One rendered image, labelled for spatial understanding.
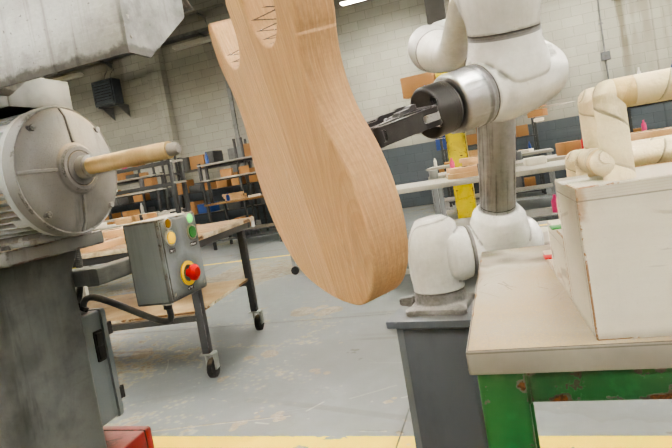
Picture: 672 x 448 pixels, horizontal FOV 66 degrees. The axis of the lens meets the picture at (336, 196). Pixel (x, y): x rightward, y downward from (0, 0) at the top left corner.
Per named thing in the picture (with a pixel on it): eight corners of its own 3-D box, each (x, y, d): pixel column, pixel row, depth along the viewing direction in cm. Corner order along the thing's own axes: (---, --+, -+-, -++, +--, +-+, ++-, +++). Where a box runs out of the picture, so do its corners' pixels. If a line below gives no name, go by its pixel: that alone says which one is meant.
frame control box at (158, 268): (77, 343, 123) (56, 236, 121) (137, 314, 143) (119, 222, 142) (164, 336, 115) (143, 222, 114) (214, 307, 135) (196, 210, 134)
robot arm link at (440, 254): (409, 285, 166) (398, 218, 165) (466, 276, 166) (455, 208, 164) (417, 298, 150) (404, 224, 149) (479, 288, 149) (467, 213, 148)
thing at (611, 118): (607, 182, 56) (595, 96, 56) (600, 180, 59) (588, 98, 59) (640, 177, 56) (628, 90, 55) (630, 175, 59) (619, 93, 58)
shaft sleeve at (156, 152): (83, 171, 98) (84, 155, 99) (96, 175, 101) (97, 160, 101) (163, 155, 92) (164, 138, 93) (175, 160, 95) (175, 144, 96)
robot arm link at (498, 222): (462, 258, 168) (529, 247, 167) (477, 288, 153) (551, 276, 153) (446, 10, 134) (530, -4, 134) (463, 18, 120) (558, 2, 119)
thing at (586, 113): (591, 177, 64) (580, 102, 64) (585, 176, 67) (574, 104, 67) (619, 173, 63) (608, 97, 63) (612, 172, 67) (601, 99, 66)
